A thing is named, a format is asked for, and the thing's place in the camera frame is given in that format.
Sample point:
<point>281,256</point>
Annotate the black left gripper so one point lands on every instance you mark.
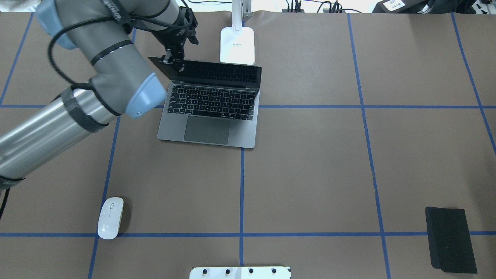
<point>167,37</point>

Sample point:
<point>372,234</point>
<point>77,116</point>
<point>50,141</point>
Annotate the grey laptop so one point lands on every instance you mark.
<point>212,103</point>

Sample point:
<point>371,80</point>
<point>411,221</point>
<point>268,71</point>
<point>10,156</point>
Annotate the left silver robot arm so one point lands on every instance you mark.
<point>92,50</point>

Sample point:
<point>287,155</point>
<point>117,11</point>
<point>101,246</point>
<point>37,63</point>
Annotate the white desk lamp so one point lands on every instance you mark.
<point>237,42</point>

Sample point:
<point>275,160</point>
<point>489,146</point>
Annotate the white computer mouse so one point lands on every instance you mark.
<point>110,218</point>

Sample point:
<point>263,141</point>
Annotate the black mouse pad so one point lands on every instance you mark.
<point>450,246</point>

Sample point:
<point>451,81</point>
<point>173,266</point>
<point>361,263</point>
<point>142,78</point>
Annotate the white camera mast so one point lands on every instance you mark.
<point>248,272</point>

